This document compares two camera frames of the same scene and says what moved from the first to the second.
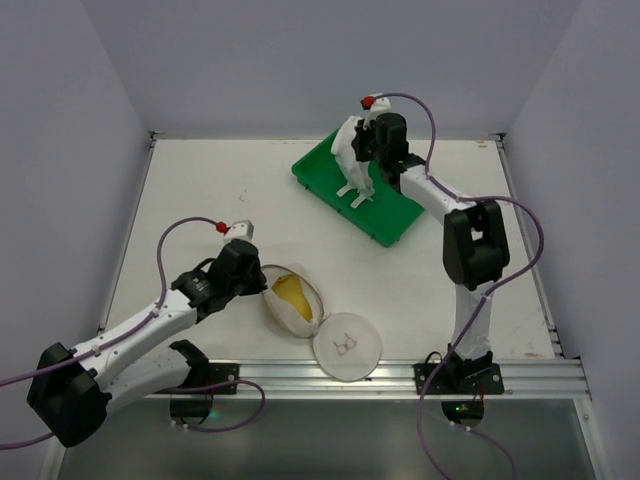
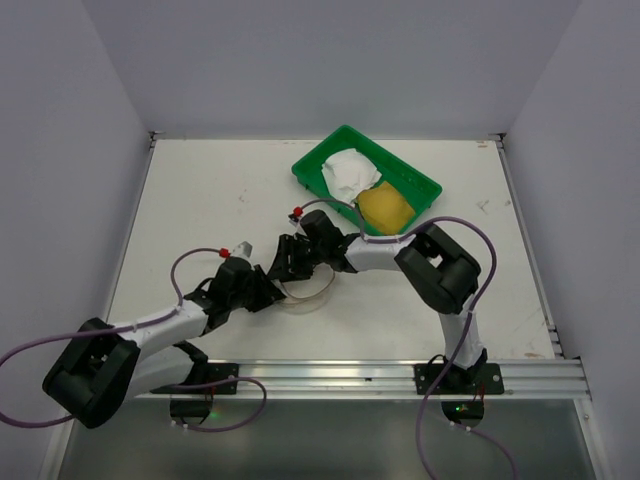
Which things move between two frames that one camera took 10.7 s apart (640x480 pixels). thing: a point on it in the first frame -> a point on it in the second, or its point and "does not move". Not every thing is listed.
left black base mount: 202,373 does not move
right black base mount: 460,377 does not move
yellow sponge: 290,287 -> 385,208
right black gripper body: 361,145 -> 296,255
